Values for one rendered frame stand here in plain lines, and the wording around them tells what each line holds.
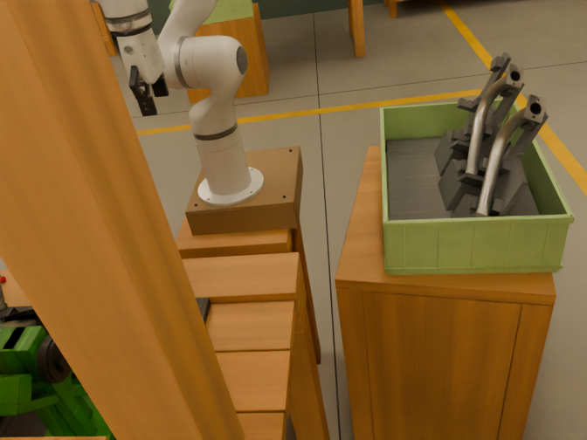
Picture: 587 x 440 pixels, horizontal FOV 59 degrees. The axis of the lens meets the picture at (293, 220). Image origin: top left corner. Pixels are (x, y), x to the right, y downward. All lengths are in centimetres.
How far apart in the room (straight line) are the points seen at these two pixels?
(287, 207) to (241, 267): 23
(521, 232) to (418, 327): 37
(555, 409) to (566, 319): 44
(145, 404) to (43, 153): 26
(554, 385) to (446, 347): 76
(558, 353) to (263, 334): 141
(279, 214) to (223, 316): 35
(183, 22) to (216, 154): 33
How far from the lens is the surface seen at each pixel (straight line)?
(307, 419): 165
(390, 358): 155
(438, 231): 125
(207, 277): 126
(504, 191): 132
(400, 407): 174
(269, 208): 139
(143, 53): 108
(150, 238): 42
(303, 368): 145
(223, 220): 143
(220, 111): 132
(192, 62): 127
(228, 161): 138
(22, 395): 88
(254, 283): 121
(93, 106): 37
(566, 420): 211
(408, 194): 152
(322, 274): 251
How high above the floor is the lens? 172
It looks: 37 degrees down
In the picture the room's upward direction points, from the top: 10 degrees counter-clockwise
